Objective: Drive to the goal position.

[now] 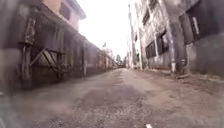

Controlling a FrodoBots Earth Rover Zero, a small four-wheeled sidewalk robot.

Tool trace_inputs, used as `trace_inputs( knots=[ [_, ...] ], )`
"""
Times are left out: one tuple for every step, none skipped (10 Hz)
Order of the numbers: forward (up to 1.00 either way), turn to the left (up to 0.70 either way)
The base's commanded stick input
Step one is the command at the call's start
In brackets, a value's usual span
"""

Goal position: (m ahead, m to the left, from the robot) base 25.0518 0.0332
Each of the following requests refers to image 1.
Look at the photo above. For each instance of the tree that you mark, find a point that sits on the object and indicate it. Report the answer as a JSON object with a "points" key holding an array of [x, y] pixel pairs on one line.
{"points": [[118, 59]]}

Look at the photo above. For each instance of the pale building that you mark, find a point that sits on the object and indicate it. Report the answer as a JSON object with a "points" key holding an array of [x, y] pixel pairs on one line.
{"points": [[108, 53]]}

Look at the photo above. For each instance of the pole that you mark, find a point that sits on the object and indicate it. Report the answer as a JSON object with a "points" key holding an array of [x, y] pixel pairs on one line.
{"points": [[131, 36]]}

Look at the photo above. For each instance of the grey rough paved road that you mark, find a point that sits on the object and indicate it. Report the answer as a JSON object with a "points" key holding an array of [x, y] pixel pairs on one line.
{"points": [[116, 100]]}

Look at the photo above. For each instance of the grey stained building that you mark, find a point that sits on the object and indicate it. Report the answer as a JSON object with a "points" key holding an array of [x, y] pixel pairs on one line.
{"points": [[166, 33]]}

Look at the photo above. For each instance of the robot's own part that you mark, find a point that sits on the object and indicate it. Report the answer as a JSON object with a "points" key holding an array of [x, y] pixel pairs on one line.
{"points": [[149, 126]]}

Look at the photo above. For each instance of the pink building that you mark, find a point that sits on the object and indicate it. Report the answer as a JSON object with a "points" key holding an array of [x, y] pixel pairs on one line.
{"points": [[63, 10]]}

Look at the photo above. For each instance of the dirt strip beside building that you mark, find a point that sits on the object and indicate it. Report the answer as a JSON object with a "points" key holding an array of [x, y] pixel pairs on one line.
{"points": [[200, 81]]}

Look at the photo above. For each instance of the long dark stained wall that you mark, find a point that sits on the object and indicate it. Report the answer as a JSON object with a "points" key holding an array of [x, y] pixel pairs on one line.
{"points": [[66, 53]]}

